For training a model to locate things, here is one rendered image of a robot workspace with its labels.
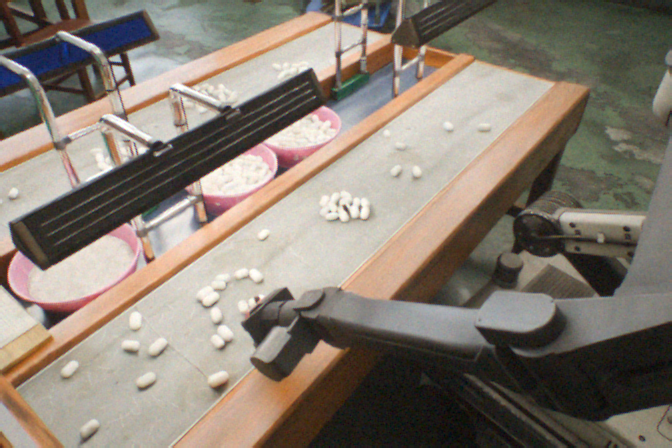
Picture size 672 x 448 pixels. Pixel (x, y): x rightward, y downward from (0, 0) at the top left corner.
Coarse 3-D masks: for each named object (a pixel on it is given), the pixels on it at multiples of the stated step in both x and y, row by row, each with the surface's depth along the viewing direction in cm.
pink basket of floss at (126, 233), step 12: (120, 228) 123; (132, 228) 120; (132, 240) 121; (12, 264) 111; (24, 264) 115; (132, 264) 111; (12, 276) 109; (24, 276) 114; (120, 276) 108; (12, 288) 106; (24, 288) 111; (108, 288) 107; (36, 300) 104; (72, 300) 104; (84, 300) 106; (48, 312) 111; (60, 312) 108; (72, 312) 108
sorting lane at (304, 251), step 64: (384, 128) 159; (320, 192) 135; (384, 192) 134; (256, 256) 117; (320, 256) 117; (128, 320) 103; (192, 320) 103; (64, 384) 93; (128, 384) 93; (192, 384) 92
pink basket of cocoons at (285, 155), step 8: (320, 112) 164; (328, 112) 162; (320, 120) 165; (328, 120) 163; (336, 120) 159; (336, 128) 158; (336, 136) 151; (264, 144) 150; (272, 144) 147; (320, 144) 147; (280, 152) 149; (288, 152) 148; (296, 152) 148; (304, 152) 148; (312, 152) 149; (280, 160) 152; (288, 160) 151; (296, 160) 151
